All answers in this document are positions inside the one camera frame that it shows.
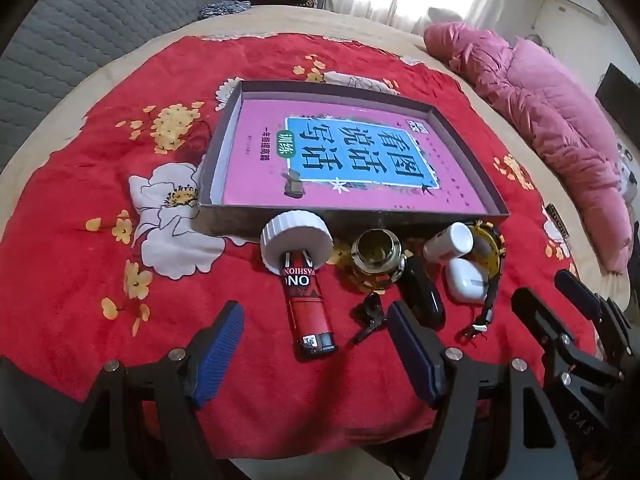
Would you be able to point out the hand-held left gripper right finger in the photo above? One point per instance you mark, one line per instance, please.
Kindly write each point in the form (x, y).
(415, 355)

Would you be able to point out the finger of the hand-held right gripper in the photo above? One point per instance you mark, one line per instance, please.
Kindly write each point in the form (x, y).
(577, 287)
(537, 317)

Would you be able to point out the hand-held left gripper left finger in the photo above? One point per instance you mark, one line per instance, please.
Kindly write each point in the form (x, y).
(220, 350)

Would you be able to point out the black hair clip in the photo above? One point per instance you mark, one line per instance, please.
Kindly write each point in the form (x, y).
(369, 312)

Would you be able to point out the black oblong case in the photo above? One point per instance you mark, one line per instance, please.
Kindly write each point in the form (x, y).
(422, 292)

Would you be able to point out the yellow and black wristwatch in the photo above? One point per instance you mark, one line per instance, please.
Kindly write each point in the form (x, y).
(492, 255)

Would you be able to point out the white earbuds case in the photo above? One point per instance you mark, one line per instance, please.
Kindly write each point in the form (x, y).
(467, 280)

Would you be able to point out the red and black can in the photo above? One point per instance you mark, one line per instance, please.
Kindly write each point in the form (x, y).
(310, 310)

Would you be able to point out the small white bottle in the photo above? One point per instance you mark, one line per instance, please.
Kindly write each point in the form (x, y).
(447, 242)

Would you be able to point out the white ribbed round lid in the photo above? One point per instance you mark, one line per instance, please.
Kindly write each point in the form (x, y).
(295, 235)

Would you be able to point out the grey cardboard box tray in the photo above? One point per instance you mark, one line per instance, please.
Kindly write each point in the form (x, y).
(350, 225)

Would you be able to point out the red floral blanket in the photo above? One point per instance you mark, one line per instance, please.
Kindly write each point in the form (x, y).
(100, 260)

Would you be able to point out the pink quilt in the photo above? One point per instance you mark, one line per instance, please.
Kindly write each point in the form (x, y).
(550, 120)

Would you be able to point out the pink and blue book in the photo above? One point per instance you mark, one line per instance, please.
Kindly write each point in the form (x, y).
(260, 180)

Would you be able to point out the black television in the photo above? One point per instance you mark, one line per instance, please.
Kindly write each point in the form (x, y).
(620, 97)

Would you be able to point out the white air conditioner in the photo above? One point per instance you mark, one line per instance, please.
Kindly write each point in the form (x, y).
(575, 0)

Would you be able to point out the grey pillow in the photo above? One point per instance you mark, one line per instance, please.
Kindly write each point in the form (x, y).
(442, 14)

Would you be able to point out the beige bed sheet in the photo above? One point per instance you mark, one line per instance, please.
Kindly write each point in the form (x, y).
(350, 22)

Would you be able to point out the blue patterned cloth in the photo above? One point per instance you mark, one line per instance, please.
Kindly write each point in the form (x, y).
(222, 9)

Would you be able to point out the grey quilted sofa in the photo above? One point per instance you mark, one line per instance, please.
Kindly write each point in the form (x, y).
(75, 35)

